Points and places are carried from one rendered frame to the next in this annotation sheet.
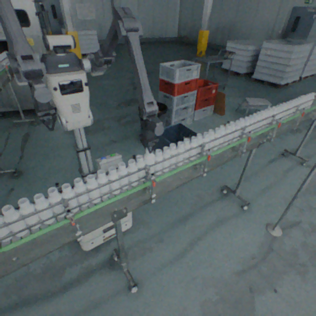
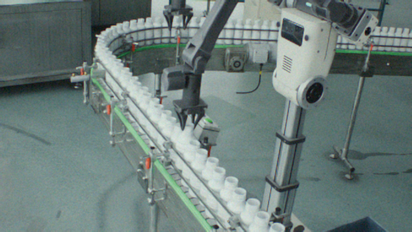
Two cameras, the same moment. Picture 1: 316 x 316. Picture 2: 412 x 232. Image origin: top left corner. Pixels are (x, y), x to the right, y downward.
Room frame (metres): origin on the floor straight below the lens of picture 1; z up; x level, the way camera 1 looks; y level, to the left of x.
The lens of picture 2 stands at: (1.17, -1.34, 1.92)
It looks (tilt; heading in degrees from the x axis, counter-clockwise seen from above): 27 degrees down; 97
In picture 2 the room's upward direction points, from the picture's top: 5 degrees clockwise
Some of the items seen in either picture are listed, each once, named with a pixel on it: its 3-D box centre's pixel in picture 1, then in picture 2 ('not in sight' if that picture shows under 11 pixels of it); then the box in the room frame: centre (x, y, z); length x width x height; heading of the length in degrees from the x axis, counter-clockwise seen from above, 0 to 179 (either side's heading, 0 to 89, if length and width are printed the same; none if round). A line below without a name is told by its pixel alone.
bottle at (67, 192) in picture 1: (70, 198); (136, 101); (0.66, 0.43, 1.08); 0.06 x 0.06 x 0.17
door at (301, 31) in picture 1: (294, 37); not in sight; (10.21, -5.61, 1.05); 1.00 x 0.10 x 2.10; 37
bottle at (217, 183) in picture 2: (179, 153); (216, 193); (1.08, -0.14, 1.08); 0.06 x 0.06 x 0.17
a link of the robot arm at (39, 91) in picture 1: (37, 82); not in sight; (0.77, 0.47, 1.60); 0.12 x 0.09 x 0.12; 38
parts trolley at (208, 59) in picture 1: (212, 71); not in sight; (5.88, -1.36, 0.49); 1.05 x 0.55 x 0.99; 127
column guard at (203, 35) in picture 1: (202, 43); not in sight; (11.14, -1.85, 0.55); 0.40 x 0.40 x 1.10; 37
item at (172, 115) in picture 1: (176, 108); not in sight; (3.64, -0.29, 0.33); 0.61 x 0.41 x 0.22; 133
